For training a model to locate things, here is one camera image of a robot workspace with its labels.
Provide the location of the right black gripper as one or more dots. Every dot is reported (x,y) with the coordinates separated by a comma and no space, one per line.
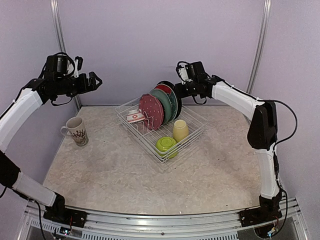
(181,91)

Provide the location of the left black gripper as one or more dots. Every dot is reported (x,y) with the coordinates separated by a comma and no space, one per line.
(84,87)

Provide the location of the black striped rim plate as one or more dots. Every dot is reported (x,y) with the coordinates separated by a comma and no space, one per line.
(176,94)

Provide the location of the white floral mug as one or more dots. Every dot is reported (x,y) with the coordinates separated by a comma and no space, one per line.
(75,129)

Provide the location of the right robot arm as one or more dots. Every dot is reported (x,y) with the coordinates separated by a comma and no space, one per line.
(262,134)

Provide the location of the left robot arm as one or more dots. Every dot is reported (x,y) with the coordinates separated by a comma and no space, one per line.
(31,97)

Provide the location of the red plate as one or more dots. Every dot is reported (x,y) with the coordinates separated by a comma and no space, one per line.
(164,88)

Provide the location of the teal green plate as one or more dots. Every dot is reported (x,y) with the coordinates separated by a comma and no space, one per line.
(165,101)

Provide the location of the pink polka dot plate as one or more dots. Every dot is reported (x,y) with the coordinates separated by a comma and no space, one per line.
(153,111)

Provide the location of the yellow mug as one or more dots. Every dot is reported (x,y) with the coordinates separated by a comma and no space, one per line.
(180,130)

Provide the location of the white bowl red pattern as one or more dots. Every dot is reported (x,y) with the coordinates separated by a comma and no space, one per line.
(135,116)

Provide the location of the lime green bowl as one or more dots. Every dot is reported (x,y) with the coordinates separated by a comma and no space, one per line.
(166,147)

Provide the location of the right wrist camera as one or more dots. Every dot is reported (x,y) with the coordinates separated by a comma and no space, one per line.
(188,72)

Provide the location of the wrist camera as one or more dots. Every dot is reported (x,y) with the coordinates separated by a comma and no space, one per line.
(75,66)
(188,72)

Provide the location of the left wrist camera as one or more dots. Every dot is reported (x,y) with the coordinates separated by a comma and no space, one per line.
(75,66)

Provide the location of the white wire dish rack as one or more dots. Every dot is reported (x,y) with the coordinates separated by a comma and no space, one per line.
(147,138)

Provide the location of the right aluminium frame post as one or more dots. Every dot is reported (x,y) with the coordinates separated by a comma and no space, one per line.
(260,45)

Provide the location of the aluminium frame post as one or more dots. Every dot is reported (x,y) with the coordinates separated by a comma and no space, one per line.
(54,5)
(260,45)

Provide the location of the left aluminium frame post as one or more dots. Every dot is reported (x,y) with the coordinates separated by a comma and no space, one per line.
(54,5)

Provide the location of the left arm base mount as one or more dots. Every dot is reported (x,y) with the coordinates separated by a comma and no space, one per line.
(66,216)

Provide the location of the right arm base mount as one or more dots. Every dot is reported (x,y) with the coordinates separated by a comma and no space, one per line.
(258,215)

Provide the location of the front aluminium rail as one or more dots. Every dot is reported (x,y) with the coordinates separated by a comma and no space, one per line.
(103,225)

